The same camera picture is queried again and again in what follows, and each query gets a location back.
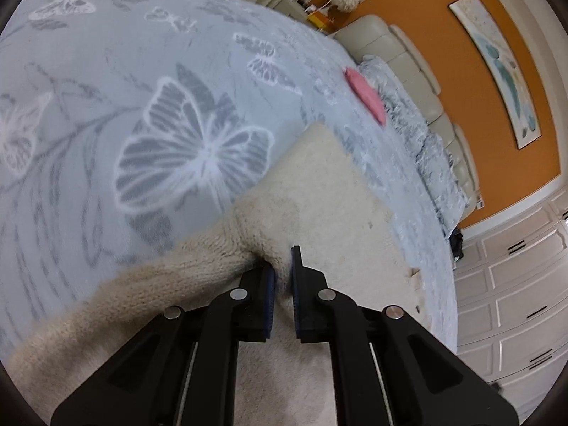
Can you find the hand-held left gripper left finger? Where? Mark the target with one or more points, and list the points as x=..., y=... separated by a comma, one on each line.
x=269, y=301

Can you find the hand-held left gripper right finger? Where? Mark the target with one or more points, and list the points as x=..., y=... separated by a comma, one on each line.
x=294, y=295

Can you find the cream knitted sweater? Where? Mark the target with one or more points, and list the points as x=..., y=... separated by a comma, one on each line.
x=310, y=195

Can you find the black bag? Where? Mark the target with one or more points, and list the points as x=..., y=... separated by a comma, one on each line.
x=456, y=248

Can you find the grey floral print pillow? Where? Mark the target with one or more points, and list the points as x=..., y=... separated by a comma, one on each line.
x=392, y=93
x=437, y=177

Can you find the small pink pillow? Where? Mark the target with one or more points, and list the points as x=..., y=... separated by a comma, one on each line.
x=366, y=93

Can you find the white panelled wardrobe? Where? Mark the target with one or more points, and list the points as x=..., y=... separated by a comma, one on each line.
x=510, y=284

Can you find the grey butterfly print blanket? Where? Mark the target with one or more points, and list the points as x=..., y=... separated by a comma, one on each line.
x=133, y=75

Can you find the beige padded headboard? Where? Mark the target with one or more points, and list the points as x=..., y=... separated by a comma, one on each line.
x=412, y=53

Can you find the yellow box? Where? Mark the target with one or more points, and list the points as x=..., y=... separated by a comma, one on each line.
x=317, y=21

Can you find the framed wall painting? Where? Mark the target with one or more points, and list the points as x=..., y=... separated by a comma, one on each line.
x=501, y=66

